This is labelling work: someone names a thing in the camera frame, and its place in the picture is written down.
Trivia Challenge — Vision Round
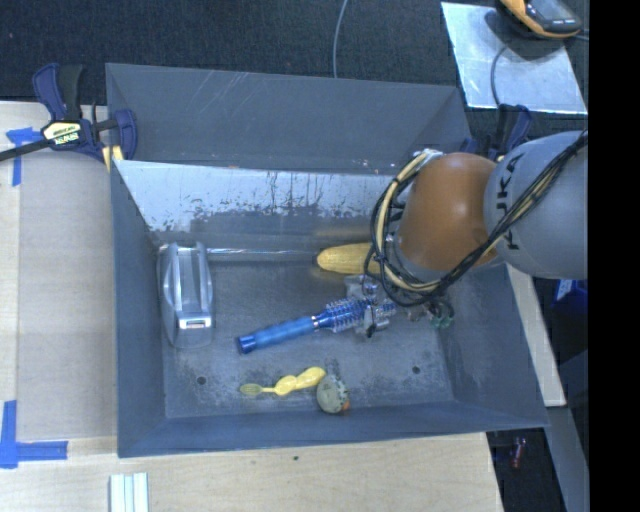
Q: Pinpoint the grey-green toy animal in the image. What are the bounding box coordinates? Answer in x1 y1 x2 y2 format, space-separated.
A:
315 373 352 416

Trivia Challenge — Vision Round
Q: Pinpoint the yellow corn cob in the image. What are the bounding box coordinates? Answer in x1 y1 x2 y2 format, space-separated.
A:
315 242 382 276

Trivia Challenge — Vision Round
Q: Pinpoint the grey metal bin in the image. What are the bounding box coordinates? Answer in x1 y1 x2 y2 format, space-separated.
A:
104 62 552 459

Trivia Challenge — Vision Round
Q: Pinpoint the clear plastic container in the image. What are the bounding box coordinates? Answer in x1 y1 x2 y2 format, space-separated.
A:
156 241 217 350

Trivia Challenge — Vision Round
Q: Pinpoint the blue hairbrush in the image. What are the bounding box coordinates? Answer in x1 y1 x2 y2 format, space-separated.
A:
235 295 402 356

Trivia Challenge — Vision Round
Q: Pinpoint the yellow plastic toy spoon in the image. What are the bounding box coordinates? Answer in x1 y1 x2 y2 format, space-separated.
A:
239 365 328 399

